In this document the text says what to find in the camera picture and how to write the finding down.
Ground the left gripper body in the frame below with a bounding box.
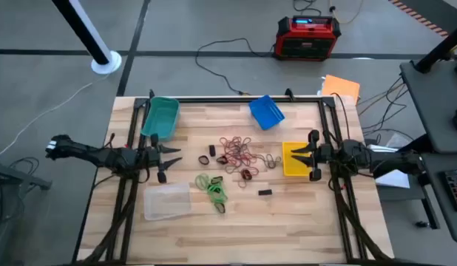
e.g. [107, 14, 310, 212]
[141, 133, 169, 185]

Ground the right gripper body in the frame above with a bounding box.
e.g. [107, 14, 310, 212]
[307, 129, 335, 183]

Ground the clear plastic container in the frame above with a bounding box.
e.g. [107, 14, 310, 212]
[143, 182, 192, 222]

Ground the red rubber band tangle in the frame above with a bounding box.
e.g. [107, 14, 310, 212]
[217, 135, 261, 169]

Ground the green rubber band bunch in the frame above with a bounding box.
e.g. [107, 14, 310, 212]
[207, 183, 229, 205]

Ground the yellow plastic basket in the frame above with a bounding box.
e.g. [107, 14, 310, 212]
[282, 141, 313, 177]

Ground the teal plastic basket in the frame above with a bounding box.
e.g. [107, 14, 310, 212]
[140, 96, 180, 142]

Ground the blue plastic basket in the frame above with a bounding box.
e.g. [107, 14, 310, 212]
[248, 95, 286, 131]

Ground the orange paper folder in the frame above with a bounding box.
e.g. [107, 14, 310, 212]
[320, 74, 362, 106]

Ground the white paper sheet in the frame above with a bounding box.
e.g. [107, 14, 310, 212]
[374, 168, 410, 189]

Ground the red portable power station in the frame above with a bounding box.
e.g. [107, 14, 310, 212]
[274, 15, 342, 62]

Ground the grey side table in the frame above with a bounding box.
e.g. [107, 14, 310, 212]
[399, 58, 457, 154]

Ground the grey metal stand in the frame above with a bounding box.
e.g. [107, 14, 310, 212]
[0, 149, 53, 266]

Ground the backlit keyboard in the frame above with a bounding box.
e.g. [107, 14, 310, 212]
[439, 168, 457, 213]

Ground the dark keyboard desk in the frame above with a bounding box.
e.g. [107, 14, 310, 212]
[420, 152, 457, 244]

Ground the black white pole with base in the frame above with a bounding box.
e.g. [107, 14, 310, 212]
[50, 0, 123, 75]

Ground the hazard-striped black mat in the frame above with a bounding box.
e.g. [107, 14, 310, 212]
[388, 0, 450, 38]

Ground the black floor cable bundle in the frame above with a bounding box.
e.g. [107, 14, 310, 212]
[357, 75, 416, 143]

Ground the black aluminium table frame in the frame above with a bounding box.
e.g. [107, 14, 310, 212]
[71, 95, 398, 266]

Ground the black power cable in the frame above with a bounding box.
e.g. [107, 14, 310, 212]
[194, 37, 277, 96]

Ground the white floor cable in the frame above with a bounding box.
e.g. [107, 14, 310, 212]
[0, 73, 111, 159]

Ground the black coiled floor cable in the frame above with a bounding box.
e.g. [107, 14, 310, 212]
[8, 157, 41, 174]

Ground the yellow extension cable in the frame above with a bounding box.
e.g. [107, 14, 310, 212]
[328, 0, 364, 25]

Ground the thin black floor cable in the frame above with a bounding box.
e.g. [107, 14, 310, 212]
[293, 0, 322, 16]

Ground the black slanted post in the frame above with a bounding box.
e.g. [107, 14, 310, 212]
[415, 21, 457, 73]

